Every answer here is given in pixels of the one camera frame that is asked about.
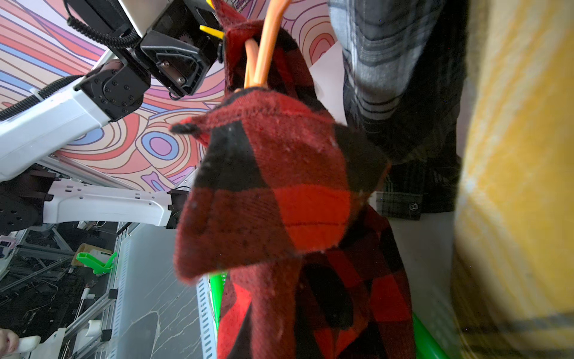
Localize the grey plaid shirt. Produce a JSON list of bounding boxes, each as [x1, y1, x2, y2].
[[327, 0, 469, 220]]

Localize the green plastic basket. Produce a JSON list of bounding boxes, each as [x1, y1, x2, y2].
[[209, 273, 449, 359]]

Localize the red black plaid shirt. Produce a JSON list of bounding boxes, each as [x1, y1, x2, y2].
[[171, 1, 416, 358]]

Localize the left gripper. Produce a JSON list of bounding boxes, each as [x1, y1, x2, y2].
[[135, 1, 223, 100]]

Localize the orange hanger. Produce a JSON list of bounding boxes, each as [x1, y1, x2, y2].
[[244, 0, 291, 88]]

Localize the yellow plaid shirt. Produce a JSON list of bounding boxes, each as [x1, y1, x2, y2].
[[451, 1, 573, 358]]

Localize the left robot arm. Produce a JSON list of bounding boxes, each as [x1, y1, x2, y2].
[[1, 1, 222, 233]]

